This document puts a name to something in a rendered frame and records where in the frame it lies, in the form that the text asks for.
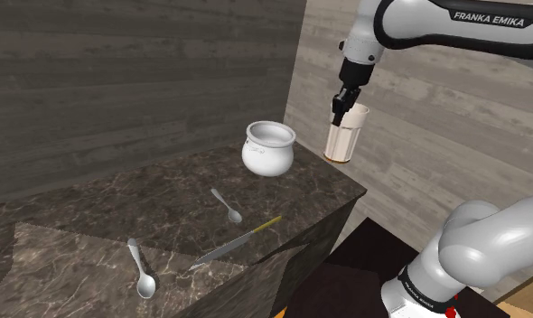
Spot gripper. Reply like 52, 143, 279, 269
331, 57, 375, 127

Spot white ribbed cup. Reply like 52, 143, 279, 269
323, 102, 370, 164

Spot white round pot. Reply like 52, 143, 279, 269
241, 120, 297, 178

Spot small silver spoon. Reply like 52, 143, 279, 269
210, 187, 244, 225

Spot dark marble counter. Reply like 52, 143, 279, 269
0, 139, 368, 318

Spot large silver spoon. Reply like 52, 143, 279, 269
126, 238, 157, 300

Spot knife with yellow handle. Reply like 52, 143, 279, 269
188, 215, 283, 272

